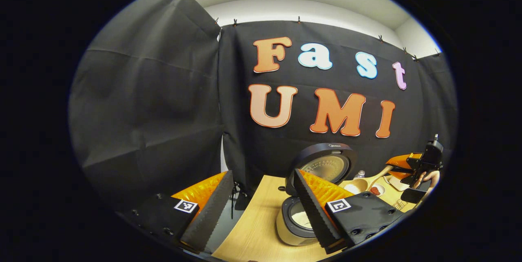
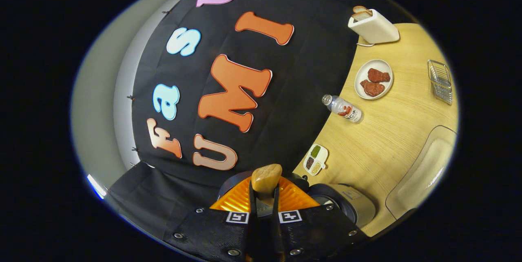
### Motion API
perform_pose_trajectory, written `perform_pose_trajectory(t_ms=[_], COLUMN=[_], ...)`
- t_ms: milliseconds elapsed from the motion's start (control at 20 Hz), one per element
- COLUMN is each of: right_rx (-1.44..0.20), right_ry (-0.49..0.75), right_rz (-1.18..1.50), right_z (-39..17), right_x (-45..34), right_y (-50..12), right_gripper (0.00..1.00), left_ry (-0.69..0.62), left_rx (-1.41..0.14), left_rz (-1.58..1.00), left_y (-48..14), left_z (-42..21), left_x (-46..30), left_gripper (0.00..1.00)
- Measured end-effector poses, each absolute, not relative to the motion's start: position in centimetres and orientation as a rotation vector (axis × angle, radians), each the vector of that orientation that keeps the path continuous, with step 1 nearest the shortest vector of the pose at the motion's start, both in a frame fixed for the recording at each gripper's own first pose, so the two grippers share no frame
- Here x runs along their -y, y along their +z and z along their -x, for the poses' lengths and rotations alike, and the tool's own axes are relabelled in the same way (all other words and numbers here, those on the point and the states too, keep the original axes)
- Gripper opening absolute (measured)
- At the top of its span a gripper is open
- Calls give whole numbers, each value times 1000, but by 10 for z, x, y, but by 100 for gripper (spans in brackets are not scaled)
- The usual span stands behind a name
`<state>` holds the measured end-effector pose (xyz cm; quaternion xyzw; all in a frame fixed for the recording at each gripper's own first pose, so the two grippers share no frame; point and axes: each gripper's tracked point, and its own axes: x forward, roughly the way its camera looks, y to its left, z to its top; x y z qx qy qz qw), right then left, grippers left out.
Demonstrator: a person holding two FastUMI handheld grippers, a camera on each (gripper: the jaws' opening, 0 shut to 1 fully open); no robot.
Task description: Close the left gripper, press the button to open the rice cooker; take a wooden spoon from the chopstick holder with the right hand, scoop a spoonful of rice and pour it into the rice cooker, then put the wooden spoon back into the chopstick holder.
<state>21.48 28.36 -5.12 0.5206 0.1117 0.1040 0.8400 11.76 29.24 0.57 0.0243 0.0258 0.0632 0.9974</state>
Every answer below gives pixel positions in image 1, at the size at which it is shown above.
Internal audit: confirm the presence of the black backdrop cloth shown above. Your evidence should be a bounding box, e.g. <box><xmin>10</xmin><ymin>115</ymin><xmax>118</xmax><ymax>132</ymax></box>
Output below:
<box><xmin>69</xmin><ymin>0</ymin><xmax>458</xmax><ymax>213</ymax></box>

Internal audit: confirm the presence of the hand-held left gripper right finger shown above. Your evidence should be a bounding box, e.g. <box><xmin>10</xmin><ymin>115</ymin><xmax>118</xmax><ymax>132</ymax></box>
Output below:
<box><xmin>293</xmin><ymin>168</ymin><xmax>408</xmax><ymax>255</ymax></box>

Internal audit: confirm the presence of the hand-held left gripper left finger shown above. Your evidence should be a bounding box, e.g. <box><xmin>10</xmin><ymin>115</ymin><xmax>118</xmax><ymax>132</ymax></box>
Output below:
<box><xmin>122</xmin><ymin>170</ymin><xmax>235</xmax><ymax>255</ymax></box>

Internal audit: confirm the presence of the thin black cable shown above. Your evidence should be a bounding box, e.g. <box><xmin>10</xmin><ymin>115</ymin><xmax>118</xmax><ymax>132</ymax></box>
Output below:
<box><xmin>230</xmin><ymin>182</ymin><xmax>246</xmax><ymax>220</ymax></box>

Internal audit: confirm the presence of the black rice cooker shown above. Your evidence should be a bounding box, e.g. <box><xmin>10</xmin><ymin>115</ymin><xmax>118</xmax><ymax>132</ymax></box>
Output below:
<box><xmin>276</xmin><ymin>143</ymin><xmax>358</xmax><ymax>247</ymax></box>

